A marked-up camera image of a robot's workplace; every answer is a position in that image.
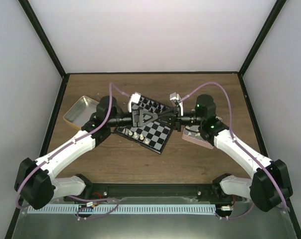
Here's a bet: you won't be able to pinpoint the black white chess board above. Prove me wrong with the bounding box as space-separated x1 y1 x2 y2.
114 103 173 154

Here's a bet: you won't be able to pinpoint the pink metal tin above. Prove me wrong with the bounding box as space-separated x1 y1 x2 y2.
182 125 214 149

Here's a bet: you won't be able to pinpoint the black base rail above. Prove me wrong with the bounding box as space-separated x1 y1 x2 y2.
79 183 242 203

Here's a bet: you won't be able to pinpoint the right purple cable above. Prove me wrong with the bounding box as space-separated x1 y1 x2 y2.
177 81 290 221

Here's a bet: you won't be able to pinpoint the yellow metal tin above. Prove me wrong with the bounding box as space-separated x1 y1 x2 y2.
63 96 99 130

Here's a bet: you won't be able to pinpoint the white chess pieces in tin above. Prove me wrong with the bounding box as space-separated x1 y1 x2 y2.
185 126 200 136

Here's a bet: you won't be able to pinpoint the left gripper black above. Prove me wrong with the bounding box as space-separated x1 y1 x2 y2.
108 109 158 128

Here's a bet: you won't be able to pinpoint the light blue slotted cable duct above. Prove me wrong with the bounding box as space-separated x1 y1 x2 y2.
27 204 216 215

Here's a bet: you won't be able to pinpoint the metal front plate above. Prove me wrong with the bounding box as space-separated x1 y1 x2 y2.
12 198 298 239

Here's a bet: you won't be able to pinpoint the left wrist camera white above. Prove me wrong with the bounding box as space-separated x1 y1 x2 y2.
127 92 141 113

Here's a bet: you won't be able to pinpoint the black chess pieces row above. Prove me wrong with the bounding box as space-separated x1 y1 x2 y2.
138 97 168 114

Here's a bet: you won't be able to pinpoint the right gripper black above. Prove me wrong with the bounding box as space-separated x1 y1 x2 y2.
155 107 204 132

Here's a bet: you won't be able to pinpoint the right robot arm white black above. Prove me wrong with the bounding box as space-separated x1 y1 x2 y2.
158 93 293 212

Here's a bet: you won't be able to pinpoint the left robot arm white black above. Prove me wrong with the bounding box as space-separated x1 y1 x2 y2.
14 95 158 209

